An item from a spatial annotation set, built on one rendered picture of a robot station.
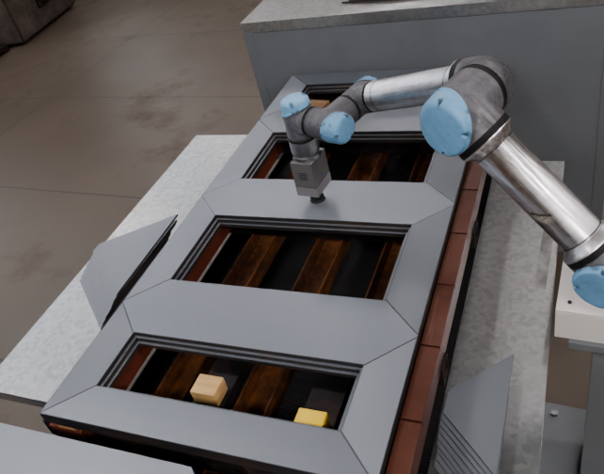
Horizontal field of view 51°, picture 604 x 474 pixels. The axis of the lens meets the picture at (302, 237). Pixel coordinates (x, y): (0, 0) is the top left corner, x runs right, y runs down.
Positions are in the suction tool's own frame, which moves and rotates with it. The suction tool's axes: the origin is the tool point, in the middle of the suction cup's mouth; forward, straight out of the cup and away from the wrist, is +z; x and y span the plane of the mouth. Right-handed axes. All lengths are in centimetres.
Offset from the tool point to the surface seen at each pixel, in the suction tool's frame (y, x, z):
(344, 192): -4.2, 6.4, -0.9
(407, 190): -7.9, 23.3, -1.0
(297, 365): 52, 20, 1
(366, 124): -39.7, -1.6, -0.7
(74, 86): -213, -350, 86
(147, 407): 73, -4, -1
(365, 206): 0.8, 14.6, -0.9
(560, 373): -26, 62, 83
